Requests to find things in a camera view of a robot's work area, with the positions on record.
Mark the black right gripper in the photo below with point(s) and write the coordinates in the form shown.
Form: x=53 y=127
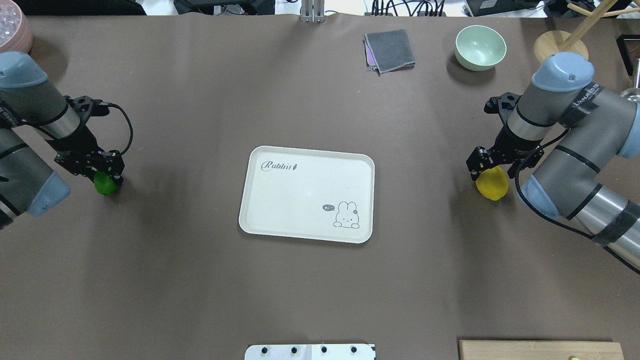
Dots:
x=508 y=146

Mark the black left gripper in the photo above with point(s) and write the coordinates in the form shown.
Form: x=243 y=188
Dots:
x=83 y=143

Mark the green lime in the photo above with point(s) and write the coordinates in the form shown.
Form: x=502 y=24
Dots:
x=104 y=184

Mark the yellow lemon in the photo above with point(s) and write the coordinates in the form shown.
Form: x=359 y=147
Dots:
x=493 y=183

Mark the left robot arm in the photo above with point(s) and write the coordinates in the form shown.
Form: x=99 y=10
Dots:
x=39 y=127

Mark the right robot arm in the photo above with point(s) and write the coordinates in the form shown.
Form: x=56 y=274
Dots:
x=556 y=138

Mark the cream rabbit tray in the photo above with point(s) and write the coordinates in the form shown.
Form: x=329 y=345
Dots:
x=308 y=194

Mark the mint green bowl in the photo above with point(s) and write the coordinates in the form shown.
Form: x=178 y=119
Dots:
x=479 y=48

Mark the wooden mug tree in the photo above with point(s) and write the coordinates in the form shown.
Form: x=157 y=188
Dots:
x=556 y=41

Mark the pink bowl with ice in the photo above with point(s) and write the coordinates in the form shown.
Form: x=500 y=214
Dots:
x=15 y=30

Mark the grey folded cloth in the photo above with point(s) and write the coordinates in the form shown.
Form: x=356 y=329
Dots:
x=388 y=51

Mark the wooden cutting board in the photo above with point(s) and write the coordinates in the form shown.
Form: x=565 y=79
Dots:
x=539 y=350

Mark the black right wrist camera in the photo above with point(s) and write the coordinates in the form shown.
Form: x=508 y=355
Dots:
x=502 y=105

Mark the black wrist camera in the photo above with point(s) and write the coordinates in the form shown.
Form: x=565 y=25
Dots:
x=502 y=105
x=86 y=107

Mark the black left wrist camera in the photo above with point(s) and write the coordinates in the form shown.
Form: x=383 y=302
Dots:
x=86 y=107

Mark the aluminium frame post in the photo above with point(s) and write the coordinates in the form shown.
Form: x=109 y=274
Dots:
x=312 y=11

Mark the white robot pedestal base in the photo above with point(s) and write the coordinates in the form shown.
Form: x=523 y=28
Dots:
x=318 y=351

